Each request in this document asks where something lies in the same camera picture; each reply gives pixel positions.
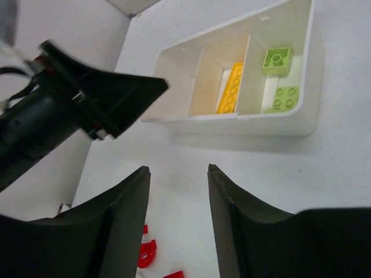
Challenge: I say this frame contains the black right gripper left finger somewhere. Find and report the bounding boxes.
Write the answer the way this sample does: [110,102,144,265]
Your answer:
[1,166,151,277]

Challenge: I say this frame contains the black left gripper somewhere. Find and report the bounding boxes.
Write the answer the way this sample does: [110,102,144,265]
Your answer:
[1,41,169,191]

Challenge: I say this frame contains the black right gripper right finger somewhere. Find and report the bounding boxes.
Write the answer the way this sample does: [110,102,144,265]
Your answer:
[208,164,370,277]

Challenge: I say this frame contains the red small lego brick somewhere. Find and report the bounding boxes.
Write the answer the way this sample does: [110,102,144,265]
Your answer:
[163,270,184,278]

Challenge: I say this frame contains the yellow lego brick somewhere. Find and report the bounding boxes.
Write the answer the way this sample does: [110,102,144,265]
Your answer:
[216,62,243,114]

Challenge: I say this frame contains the light green lego plate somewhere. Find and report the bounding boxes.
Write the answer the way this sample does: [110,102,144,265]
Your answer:
[263,86,299,114]

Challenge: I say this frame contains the light green lego block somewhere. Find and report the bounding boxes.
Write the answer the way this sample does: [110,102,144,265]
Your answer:
[262,47,293,76]

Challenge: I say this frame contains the red arch lego piece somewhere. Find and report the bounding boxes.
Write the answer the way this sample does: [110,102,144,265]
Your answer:
[137,240,157,269]

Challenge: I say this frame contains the white three-compartment container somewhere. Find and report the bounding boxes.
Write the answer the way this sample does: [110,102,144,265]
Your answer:
[142,1,325,136]

